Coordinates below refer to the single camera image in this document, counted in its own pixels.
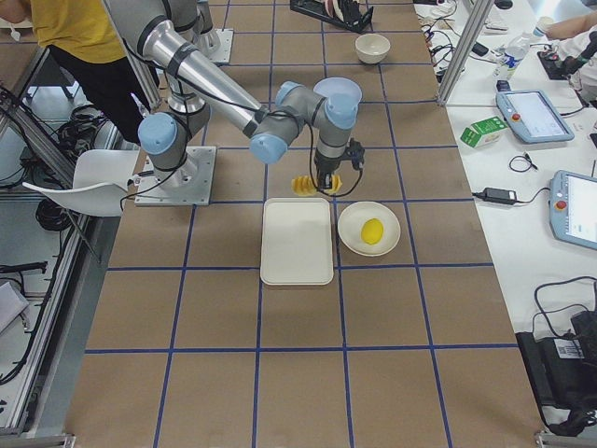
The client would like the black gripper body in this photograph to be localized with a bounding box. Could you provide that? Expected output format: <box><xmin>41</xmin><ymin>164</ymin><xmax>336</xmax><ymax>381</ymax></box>
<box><xmin>314</xmin><ymin>156</ymin><xmax>341</xmax><ymax>189</ymax></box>

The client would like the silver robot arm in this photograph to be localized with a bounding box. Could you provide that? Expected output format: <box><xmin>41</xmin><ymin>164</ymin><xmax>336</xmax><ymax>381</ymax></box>
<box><xmin>104</xmin><ymin>1</ymin><xmax>365</xmax><ymax>197</ymax></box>
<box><xmin>185</xmin><ymin>0</ymin><xmax>220</xmax><ymax>56</ymax></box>

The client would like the cream plate under lemon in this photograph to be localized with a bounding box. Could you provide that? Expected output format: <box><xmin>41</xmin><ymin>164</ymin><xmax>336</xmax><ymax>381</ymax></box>
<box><xmin>338</xmin><ymin>202</ymin><xmax>401</xmax><ymax>257</ymax></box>

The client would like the pink plate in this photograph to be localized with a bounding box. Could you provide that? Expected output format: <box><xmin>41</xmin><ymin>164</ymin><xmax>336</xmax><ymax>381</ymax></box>
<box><xmin>324</xmin><ymin>0</ymin><xmax>340</xmax><ymax>19</ymax></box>

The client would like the yellow lemon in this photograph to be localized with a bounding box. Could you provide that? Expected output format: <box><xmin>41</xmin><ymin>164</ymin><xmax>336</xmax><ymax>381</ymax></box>
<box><xmin>360</xmin><ymin>218</ymin><xmax>384</xmax><ymax>245</ymax></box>

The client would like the white rectangular tray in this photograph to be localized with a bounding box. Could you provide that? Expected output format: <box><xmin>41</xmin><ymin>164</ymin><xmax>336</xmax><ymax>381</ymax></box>
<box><xmin>260</xmin><ymin>198</ymin><xmax>334</xmax><ymax>286</ymax></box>

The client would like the cream bowl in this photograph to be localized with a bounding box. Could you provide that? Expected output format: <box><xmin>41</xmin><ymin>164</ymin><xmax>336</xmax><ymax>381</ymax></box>
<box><xmin>354</xmin><ymin>34</ymin><xmax>391</xmax><ymax>64</ymax></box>

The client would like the black dish rack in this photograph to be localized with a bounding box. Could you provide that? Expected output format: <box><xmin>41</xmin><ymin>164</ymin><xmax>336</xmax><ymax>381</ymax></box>
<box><xmin>290</xmin><ymin>0</ymin><xmax>374</xmax><ymax>34</ymax></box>

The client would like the green white carton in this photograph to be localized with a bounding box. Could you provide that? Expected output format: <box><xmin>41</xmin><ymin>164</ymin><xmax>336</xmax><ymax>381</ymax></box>
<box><xmin>460</xmin><ymin>116</ymin><xmax>507</xmax><ymax>148</ymax></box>

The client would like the black power adapter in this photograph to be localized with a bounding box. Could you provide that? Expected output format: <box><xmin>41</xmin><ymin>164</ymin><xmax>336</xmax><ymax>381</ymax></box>
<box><xmin>483</xmin><ymin>188</ymin><xmax>518</xmax><ymax>205</ymax></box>

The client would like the far teach pendant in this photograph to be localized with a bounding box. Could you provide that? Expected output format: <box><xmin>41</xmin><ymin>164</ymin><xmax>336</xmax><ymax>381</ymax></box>
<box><xmin>495</xmin><ymin>90</ymin><xmax>575</xmax><ymax>144</ymax></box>

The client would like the teach pendant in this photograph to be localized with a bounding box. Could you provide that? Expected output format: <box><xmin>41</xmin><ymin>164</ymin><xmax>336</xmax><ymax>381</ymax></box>
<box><xmin>495</xmin><ymin>90</ymin><xmax>575</xmax><ymax>144</ymax></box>
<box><xmin>548</xmin><ymin>170</ymin><xmax>597</xmax><ymax>249</ymax></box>

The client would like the plastic water bottle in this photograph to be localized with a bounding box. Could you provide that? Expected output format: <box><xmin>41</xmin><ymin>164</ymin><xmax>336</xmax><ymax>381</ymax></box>
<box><xmin>493</xmin><ymin>33</ymin><xmax>533</xmax><ymax>81</ymax></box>

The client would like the white chair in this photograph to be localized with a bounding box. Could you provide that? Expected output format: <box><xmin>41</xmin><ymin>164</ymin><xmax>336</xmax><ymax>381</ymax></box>
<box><xmin>22</xmin><ymin>149</ymin><xmax>139</xmax><ymax>217</ymax></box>

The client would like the near teach pendant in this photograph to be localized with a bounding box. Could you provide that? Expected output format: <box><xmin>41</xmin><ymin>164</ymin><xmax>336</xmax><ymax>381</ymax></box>
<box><xmin>548</xmin><ymin>170</ymin><xmax>597</xmax><ymax>249</ymax></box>

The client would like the person in yellow shirt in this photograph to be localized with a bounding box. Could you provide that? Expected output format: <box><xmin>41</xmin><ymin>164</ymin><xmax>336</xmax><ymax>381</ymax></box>
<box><xmin>1</xmin><ymin>1</ymin><xmax>149</xmax><ymax>145</ymax></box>

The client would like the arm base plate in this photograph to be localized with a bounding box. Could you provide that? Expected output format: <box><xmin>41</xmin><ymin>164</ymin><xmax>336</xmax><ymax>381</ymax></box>
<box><xmin>134</xmin><ymin>146</ymin><xmax>216</xmax><ymax>206</ymax></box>
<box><xmin>204</xmin><ymin>29</ymin><xmax>234</xmax><ymax>64</ymax></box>

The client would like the aluminium frame post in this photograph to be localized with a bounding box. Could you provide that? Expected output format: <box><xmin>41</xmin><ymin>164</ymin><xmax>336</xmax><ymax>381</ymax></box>
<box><xmin>437</xmin><ymin>0</ymin><xmax>493</xmax><ymax>106</ymax></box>

